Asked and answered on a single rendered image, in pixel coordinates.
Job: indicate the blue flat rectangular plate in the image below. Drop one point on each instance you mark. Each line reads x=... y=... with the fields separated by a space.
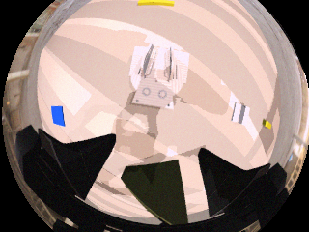
x=58 y=115

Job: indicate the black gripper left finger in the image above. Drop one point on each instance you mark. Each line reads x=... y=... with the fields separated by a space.
x=81 y=162

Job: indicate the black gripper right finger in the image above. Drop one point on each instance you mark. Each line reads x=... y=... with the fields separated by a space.
x=223 y=181

